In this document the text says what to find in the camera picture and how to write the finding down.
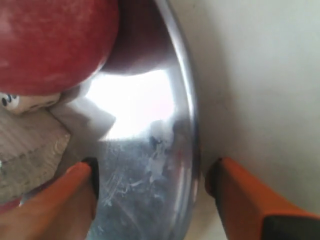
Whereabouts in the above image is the wooden cube block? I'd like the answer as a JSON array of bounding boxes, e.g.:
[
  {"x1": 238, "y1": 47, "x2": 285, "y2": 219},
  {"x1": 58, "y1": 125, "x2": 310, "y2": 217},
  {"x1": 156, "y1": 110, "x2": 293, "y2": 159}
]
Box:
[{"x1": 0, "y1": 109, "x2": 71, "y2": 203}]

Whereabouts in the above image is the red toy apple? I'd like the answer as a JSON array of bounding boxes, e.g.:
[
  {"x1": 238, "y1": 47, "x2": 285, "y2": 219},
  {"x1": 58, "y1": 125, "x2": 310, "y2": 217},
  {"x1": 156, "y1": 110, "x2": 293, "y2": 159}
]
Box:
[{"x1": 0, "y1": 0, "x2": 120, "y2": 95}]

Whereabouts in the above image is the small wooden die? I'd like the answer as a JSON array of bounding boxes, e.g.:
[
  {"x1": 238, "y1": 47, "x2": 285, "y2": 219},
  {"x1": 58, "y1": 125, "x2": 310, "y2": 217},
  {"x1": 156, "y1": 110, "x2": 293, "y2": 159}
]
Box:
[{"x1": 0, "y1": 92, "x2": 61, "y2": 115}]

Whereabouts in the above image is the round metal plate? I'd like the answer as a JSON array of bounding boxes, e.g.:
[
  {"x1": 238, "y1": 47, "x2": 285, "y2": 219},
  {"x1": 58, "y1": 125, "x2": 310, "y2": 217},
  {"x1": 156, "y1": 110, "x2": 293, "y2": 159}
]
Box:
[{"x1": 49, "y1": 0, "x2": 200, "y2": 240}]

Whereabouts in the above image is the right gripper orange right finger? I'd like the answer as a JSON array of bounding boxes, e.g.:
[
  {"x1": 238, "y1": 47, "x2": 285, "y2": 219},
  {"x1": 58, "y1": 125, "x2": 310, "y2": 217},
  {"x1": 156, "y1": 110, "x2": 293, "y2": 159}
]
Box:
[{"x1": 205, "y1": 157, "x2": 320, "y2": 240}]

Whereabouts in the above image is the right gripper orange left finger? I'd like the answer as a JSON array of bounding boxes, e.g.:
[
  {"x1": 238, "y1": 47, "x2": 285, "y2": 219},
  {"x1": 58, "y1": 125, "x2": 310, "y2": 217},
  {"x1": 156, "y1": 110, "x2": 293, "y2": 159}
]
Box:
[{"x1": 0, "y1": 157, "x2": 100, "y2": 240}]

